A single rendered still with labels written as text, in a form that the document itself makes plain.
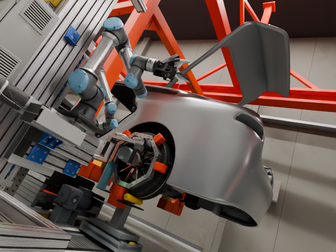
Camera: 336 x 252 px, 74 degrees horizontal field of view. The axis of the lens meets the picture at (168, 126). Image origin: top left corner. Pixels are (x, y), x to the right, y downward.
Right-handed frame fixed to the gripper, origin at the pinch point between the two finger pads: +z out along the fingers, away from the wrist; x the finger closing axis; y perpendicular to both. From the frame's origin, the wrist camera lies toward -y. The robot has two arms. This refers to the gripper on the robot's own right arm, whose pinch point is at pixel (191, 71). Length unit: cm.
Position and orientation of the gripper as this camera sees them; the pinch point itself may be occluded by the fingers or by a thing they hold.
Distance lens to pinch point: 124.5
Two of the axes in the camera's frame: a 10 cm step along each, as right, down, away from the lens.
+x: -1.0, -5.2, -8.5
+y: -3.9, 8.1, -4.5
